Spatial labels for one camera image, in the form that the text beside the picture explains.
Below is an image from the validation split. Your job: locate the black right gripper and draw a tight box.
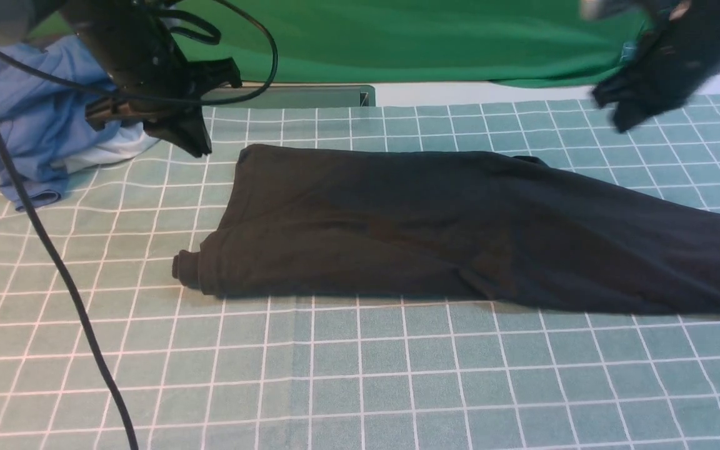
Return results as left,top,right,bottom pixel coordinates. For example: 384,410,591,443
591,1,720,134

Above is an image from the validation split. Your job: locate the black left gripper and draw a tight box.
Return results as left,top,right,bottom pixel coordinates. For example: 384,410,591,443
63,1,243,158

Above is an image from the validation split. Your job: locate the dark gray long-sleeve top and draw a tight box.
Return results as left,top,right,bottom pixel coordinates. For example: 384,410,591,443
171,144,720,314

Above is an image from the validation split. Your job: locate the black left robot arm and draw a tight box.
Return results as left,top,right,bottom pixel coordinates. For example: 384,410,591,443
0,1,243,158

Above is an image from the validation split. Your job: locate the green backdrop cloth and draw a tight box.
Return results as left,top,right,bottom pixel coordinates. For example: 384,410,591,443
29,0,648,88

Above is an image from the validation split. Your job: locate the blue crumpled garment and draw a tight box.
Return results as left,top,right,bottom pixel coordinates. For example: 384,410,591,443
0,34,148,212

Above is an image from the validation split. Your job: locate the green checkered table mat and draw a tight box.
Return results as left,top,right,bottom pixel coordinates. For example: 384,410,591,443
0,92,720,450

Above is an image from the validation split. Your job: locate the gray metal rail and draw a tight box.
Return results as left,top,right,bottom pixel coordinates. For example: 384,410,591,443
235,85,376,110

